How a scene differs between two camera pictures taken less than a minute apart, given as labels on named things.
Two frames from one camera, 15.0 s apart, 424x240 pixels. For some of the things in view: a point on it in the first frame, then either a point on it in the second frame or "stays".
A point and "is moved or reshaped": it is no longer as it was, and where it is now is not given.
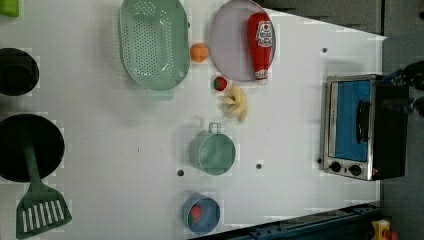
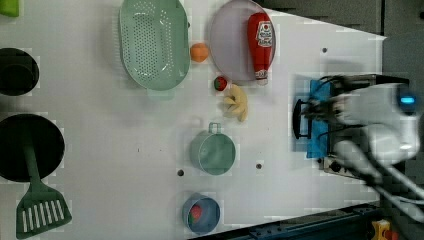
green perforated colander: [154, 43] stays
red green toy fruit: [194, 213] stays
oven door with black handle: [350, 119] is moved or reshaped
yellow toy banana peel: [237, 102] stays
